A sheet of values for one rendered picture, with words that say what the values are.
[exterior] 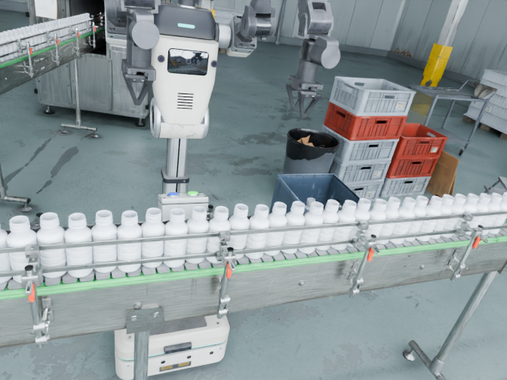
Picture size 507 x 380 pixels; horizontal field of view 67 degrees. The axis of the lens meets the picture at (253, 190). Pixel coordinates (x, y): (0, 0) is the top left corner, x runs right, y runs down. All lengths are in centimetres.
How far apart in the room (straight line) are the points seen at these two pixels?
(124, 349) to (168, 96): 109
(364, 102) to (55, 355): 271
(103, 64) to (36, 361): 328
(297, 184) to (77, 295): 115
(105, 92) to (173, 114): 330
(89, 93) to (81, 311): 389
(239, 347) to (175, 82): 142
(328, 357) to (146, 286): 144
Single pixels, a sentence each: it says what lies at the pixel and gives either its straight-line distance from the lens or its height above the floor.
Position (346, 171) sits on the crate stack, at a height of 37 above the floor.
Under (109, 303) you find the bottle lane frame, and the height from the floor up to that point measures 92.
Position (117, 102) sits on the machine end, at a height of 26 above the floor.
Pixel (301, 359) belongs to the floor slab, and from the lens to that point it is 226.
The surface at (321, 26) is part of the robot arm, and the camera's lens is 111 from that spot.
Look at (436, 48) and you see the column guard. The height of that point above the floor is 100.
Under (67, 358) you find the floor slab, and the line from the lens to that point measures 220.
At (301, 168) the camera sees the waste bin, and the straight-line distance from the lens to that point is 324.
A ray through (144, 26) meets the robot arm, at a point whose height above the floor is 160.
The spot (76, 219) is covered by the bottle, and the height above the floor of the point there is 115.
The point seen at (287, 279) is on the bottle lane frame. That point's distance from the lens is 123.
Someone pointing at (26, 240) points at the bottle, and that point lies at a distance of 101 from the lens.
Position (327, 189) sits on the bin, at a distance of 198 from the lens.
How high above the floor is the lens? 171
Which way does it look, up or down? 28 degrees down
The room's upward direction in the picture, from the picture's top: 10 degrees clockwise
